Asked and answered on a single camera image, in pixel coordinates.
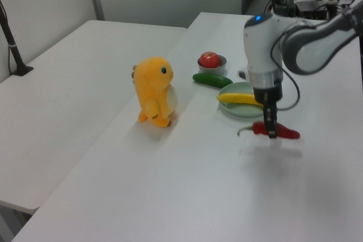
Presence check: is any light green plastic plate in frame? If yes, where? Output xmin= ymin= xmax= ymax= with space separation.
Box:
xmin=218 ymin=82 xmax=267 ymax=118

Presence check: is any orange plush dinosaur toy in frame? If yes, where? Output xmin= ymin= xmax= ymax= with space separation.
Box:
xmin=130 ymin=56 xmax=179 ymax=128

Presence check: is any green toy cucumber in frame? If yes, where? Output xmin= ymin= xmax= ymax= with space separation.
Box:
xmin=192 ymin=73 xmax=234 ymax=88

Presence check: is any red chili pepper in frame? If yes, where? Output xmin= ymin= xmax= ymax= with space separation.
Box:
xmin=237 ymin=121 xmax=301 ymax=141

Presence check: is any yellow toy banana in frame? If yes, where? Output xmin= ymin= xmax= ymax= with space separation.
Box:
xmin=217 ymin=92 xmax=265 ymax=109

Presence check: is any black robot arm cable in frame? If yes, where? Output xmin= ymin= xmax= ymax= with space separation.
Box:
xmin=269 ymin=25 xmax=301 ymax=112

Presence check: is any black electronics box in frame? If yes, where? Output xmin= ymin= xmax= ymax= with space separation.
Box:
xmin=271 ymin=0 xmax=296 ymax=17

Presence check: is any black camera stand pole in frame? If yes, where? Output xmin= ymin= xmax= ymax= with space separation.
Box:
xmin=0 ymin=0 xmax=35 ymax=77

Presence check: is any red toy apple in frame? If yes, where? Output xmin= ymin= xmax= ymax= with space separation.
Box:
xmin=199 ymin=51 xmax=221 ymax=69

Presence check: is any silver control box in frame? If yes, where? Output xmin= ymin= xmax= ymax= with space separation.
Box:
xmin=294 ymin=0 xmax=331 ymax=21

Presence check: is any grey metal bowl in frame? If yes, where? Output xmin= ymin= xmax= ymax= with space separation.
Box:
xmin=197 ymin=54 xmax=228 ymax=77

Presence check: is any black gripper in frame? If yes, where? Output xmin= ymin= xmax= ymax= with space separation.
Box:
xmin=252 ymin=83 xmax=284 ymax=140

